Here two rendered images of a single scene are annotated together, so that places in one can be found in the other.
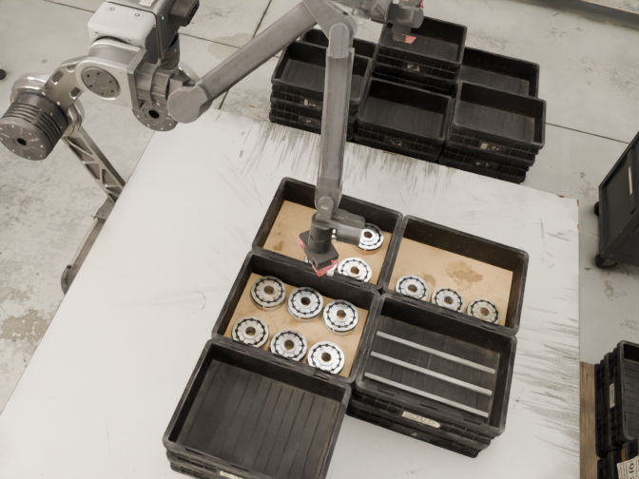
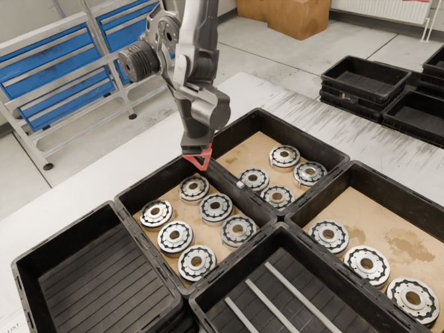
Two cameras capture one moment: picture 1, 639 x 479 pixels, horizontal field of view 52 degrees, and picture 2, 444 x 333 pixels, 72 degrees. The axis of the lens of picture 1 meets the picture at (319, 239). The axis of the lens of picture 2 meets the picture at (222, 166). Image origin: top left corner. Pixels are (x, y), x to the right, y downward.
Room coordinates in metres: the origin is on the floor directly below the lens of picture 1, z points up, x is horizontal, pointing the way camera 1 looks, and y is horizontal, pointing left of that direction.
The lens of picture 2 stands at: (0.61, -0.47, 1.60)
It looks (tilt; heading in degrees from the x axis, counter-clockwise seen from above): 45 degrees down; 51
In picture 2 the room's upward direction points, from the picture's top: 12 degrees counter-clockwise
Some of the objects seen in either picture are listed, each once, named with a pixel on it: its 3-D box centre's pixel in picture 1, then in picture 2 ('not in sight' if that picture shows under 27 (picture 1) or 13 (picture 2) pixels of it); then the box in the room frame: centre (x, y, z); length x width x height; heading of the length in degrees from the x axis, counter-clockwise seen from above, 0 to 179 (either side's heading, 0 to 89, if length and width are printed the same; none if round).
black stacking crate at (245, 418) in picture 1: (259, 421); (99, 289); (0.56, 0.06, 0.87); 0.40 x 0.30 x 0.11; 82
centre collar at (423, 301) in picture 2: (484, 312); (413, 298); (1.01, -0.52, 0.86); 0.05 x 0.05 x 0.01
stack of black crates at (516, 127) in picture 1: (484, 146); not in sight; (2.20, -0.67, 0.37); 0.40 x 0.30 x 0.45; 86
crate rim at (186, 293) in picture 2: (298, 315); (189, 209); (0.86, 0.02, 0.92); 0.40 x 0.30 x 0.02; 82
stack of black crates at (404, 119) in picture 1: (397, 134); (423, 137); (2.24, -0.27, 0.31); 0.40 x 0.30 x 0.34; 86
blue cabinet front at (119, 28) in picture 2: not in sight; (148, 36); (2.00, 1.87, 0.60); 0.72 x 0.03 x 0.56; 176
